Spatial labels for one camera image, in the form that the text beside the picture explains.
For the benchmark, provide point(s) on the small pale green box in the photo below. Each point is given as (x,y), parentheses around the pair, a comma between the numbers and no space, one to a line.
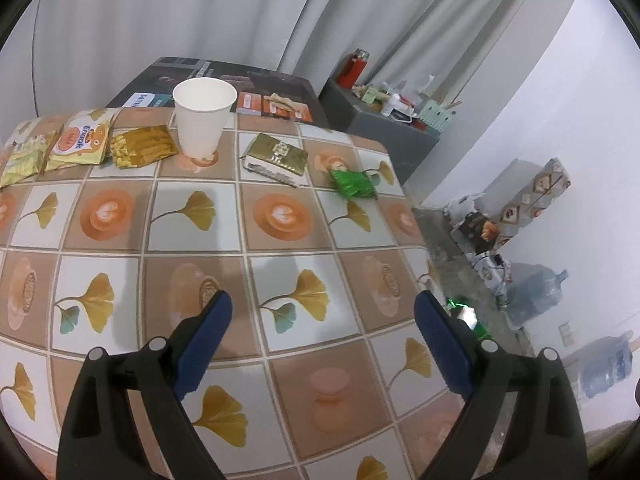
(370,96)

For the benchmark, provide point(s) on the dark orange snack bag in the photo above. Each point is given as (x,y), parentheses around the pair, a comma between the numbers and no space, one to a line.
(480,232)

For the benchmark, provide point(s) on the wall outlet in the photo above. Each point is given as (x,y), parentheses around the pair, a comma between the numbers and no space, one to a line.
(566,335)

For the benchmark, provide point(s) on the green snack bag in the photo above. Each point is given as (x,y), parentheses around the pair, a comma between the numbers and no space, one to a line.
(467,317)

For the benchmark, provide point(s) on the small gold box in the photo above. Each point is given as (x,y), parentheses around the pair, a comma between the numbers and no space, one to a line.
(275,160)

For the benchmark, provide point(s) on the small green foil packet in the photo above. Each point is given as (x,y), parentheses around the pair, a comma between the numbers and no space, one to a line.
(356,184)

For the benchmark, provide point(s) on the yellow green snack packet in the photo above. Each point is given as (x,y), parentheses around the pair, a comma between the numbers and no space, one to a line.
(22,160)

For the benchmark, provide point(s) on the grey curtain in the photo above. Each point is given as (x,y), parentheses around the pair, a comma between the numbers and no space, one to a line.
(150,15)

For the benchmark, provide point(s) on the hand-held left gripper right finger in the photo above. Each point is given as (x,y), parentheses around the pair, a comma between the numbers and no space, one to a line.
(442,345)

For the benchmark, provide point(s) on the white printed box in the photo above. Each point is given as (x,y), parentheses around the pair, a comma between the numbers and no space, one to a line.
(492,270)

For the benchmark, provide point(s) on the grey cabinet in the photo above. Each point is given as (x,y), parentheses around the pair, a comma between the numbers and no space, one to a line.
(380,135)

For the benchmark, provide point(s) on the orange white snack packet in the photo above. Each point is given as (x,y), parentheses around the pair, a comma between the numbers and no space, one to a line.
(80,139)

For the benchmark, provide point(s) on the white paper cup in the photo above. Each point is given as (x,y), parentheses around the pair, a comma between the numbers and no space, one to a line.
(200,125)

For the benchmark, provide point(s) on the red thermos bottle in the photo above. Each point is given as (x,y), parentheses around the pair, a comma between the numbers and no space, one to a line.
(354,69)

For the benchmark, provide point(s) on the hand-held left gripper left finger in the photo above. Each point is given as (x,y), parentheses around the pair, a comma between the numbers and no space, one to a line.
(205,345)

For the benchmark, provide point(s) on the teal plastic basket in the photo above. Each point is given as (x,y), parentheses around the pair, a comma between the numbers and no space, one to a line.
(436,114)

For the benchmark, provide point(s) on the dark printed poster board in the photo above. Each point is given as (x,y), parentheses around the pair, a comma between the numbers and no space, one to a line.
(165,72)

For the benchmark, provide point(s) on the large clear water jug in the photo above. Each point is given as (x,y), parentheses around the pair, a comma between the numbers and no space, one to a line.
(537,294)
(602,367)

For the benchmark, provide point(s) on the gold snack packet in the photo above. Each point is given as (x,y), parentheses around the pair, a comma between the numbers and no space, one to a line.
(142,146)

